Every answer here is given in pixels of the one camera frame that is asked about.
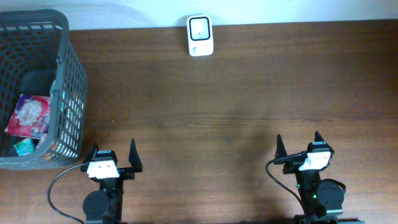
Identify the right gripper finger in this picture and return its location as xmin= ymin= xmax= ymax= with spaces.
xmin=314 ymin=131 xmax=325 ymax=142
xmin=274 ymin=134 xmax=287 ymax=159

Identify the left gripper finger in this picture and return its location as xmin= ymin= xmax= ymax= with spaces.
xmin=128 ymin=139 xmax=143 ymax=173
xmin=83 ymin=142 xmax=98 ymax=163

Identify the teal wet wipes pouch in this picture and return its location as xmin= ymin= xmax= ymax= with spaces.
xmin=14 ymin=138 xmax=35 ymax=156

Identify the red purple tissue pack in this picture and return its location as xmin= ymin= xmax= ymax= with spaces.
xmin=5 ymin=94 xmax=51 ymax=139

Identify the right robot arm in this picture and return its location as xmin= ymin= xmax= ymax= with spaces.
xmin=266 ymin=131 xmax=363 ymax=224

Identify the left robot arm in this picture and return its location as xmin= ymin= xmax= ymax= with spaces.
xmin=81 ymin=139 xmax=143 ymax=224

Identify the white barcode scanner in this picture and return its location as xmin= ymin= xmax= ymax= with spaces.
xmin=187 ymin=15 xmax=214 ymax=57

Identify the dark grey plastic basket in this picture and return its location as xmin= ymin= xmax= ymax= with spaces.
xmin=1 ymin=9 xmax=88 ymax=170

